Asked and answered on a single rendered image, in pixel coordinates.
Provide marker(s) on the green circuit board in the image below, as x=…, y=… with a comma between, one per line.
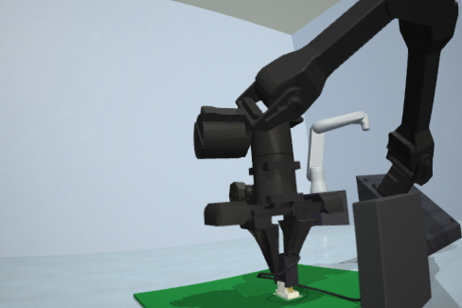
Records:
x=249, y=291

